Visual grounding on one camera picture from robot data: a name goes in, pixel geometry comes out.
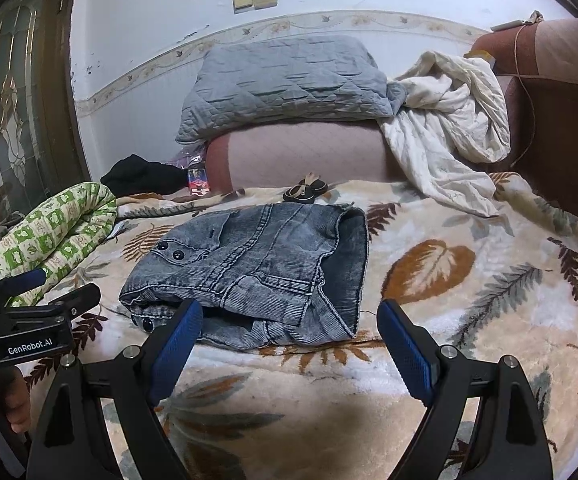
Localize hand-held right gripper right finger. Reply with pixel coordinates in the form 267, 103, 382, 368
377, 298, 556, 480

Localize person's left hand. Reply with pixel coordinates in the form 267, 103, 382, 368
0, 369, 33, 436

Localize clear plastic bag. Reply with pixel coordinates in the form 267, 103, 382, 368
173, 142, 208, 170

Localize small black sandals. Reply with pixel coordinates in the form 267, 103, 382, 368
281, 172, 328, 205

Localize green patterned quilt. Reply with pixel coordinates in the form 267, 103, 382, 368
0, 181, 119, 309

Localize grey quilted pillow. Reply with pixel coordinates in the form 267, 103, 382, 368
175, 35, 410, 144

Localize brown padded headboard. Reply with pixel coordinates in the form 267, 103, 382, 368
468, 18, 578, 257

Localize pink pillow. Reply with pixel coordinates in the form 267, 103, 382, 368
204, 118, 406, 196

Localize crumpled white quilt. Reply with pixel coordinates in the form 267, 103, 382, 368
376, 50, 513, 219

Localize small yellow item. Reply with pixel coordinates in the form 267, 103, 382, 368
464, 48, 496, 69

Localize wooden door with glass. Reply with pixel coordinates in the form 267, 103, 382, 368
0, 0, 88, 227

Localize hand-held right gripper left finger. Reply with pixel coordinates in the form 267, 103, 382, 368
26, 298, 205, 480

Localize small red packet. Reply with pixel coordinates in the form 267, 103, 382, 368
186, 168, 211, 196

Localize grey-blue denim pants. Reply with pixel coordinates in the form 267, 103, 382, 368
119, 203, 370, 351

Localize black cloth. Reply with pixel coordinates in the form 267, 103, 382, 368
100, 154, 190, 196

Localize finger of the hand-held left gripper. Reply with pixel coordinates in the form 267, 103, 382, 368
0, 267, 48, 311
0, 283, 102, 332

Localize cream leaf-print blanket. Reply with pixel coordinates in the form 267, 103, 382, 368
16, 172, 578, 480

